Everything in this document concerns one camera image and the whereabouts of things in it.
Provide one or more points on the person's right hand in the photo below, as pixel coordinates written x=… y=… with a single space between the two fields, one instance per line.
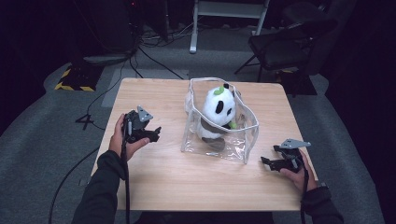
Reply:
x=300 y=179

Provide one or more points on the white metal stand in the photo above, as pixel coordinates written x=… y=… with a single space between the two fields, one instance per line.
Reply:
x=227 y=18

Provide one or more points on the clear plastic zipper bag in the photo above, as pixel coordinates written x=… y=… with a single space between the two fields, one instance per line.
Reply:
x=224 y=143

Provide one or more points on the yellow black striped base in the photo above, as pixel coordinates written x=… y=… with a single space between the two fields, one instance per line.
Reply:
x=76 y=79

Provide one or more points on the panda plush toy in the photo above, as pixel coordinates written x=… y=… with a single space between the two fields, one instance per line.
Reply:
x=218 y=115

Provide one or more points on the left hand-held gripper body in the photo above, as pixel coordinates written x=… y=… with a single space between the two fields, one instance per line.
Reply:
x=137 y=123

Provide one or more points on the black folding chair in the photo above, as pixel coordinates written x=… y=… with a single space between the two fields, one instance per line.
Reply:
x=286 y=43

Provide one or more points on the person's left hand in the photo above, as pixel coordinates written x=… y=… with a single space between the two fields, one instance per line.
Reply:
x=116 y=140

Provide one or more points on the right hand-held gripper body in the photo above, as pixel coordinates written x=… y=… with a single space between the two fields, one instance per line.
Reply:
x=291 y=154

